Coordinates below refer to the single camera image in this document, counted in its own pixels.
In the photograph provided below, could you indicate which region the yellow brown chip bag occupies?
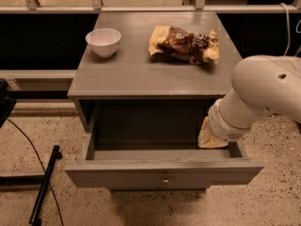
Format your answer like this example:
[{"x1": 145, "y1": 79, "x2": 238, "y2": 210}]
[{"x1": 149, "y1": 25, "x2": 219, "y2": 65}]

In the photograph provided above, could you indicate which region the grey top drawer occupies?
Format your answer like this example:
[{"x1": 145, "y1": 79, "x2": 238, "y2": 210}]
[{"x1": 65, "y1": 105, "x2": 263, "y2": 190}]

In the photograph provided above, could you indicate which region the black equipment at left edge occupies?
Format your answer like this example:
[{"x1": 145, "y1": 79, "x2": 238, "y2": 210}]
[{"x1": 0, "y1": 81, "x2": 16, "y2": 128}]

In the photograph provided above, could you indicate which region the black floor cable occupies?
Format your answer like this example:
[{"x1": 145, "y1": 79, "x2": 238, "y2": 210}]
[{"x1": 5, "y1": 118, "x2": 65, "y2": 226}]

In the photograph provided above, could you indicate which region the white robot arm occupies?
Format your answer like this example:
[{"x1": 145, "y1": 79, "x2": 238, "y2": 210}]
[{"x1": 198, "y1": 56, "x2": 301, "y2": 149}]

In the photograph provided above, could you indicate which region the white hanging cable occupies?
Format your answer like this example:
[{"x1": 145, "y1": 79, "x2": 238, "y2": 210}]
[{"x1": 278, "y1": 2, "x2": 293, "y2": 57}]

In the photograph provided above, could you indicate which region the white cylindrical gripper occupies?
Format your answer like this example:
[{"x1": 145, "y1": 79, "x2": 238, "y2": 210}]
[{"x1": 198, "y1": 99, "x2": 249, "y2": 149}]

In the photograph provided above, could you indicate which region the white ceramic bowl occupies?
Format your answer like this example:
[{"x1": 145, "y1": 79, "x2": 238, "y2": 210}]
[{"x1": 86, "y1": 28, "x2": 121, "y2": 57}]

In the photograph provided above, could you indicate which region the grey wooden drawer cabinet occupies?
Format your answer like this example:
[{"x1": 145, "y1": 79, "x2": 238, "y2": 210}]
[{"x1": 67, "y1": 10, "x2": 245, "y2": 193}]

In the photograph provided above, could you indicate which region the metal railing frame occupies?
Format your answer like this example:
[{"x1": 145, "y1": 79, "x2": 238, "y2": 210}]
[{"x1": 0, "y1": 0, "x2": 301, "y2": 92}]

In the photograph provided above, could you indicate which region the black metal stand base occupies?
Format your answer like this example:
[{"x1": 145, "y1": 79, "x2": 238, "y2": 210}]
[{"x1": 0, "y1": 145, "x2": 62, "y2": 226}]

